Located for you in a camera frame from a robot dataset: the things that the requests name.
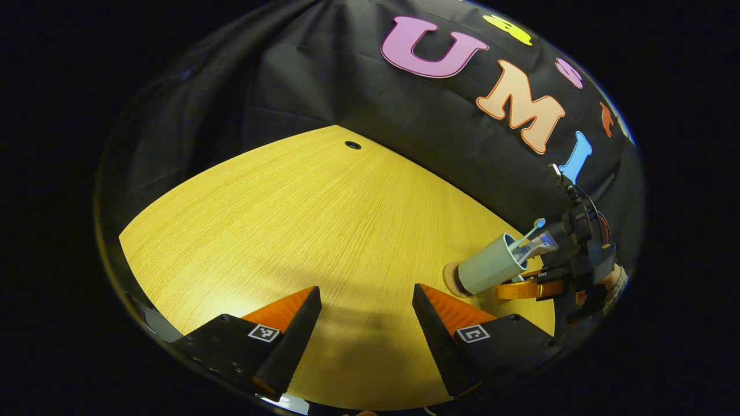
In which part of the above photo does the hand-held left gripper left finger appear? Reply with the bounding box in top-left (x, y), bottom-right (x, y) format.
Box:
top-left (168, 285), bottom-right (323, 402)

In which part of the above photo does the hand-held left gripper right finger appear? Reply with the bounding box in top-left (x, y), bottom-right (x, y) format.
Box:
top-left (412, 283), bottom-right (564, 399)

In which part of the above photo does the grey-green cup with wooden handle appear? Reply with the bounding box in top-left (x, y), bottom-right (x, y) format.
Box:
top-left (457, 233), bottom-right (530, 296)

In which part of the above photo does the pale toothbrush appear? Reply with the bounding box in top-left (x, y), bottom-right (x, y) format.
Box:
top-left (509, 218), bottom-right (546, 252)

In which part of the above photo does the round brown coaster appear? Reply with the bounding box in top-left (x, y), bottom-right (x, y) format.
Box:
top-left (442, 262), bottom-right (469, 299)

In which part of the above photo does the wooden desktop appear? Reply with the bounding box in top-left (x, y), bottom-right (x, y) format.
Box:
top-left (119, 124), bottom-right (557, 412)

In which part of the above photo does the black backdrop cloth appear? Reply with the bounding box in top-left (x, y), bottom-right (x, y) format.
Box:
top-left (95, 0), bottom-right (645, 289)

